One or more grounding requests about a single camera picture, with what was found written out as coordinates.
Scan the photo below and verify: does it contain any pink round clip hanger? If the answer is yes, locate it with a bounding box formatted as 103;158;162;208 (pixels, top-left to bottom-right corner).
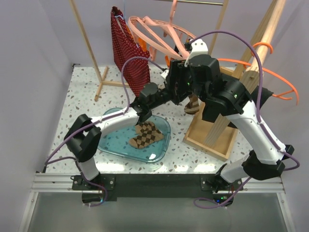
127;0;196;66

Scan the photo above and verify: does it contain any beige brown argyle sock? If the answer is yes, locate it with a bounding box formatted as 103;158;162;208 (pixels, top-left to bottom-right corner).
128;121;164;149

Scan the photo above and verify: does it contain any red polka dot garment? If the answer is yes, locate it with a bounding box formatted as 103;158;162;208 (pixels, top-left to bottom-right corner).
111;6;150;96

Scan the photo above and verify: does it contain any light blue hanger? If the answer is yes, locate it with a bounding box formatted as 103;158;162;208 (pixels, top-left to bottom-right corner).
116;0;127;21

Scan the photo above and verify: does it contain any aluminium rail frame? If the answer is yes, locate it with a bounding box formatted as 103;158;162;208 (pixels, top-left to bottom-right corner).
18;159;287;232

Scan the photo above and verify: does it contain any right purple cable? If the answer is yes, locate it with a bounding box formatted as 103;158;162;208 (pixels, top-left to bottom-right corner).
185;30;301;208

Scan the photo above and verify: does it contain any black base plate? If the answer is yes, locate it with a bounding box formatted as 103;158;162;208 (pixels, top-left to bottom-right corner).
70;174;242;203

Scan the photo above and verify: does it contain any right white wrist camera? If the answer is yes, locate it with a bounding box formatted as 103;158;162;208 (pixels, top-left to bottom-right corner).
184;39;209;67

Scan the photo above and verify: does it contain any purple cable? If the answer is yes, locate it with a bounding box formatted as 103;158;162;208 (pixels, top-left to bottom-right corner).
185;30;301;208
44;57;169;207

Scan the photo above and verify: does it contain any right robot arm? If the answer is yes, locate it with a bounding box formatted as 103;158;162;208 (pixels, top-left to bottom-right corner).
166;55;294;190

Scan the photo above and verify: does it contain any wooden clothes rack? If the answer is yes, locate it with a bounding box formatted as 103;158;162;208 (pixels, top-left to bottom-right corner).
70;0;286;161

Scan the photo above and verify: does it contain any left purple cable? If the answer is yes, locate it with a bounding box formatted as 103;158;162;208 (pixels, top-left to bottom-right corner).
44;57;169;207

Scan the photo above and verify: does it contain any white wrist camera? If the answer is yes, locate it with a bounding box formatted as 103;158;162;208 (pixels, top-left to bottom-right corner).
184;39;209;67
160;69;169;79

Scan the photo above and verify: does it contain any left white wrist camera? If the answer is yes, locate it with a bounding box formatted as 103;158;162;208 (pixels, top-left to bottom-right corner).
160;69;169;79

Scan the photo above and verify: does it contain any orange plastic hanger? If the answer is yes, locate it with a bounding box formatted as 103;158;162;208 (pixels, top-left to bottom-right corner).
217;42;300;105

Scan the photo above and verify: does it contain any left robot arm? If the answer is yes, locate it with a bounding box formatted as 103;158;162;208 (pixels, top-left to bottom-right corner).
64;83;174;189

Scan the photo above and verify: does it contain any blue transparent plastic basin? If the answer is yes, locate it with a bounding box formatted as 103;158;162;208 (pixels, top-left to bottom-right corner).
98;116;170;163

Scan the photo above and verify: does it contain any black garment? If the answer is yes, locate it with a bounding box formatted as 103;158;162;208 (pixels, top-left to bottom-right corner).
252;86;273;105

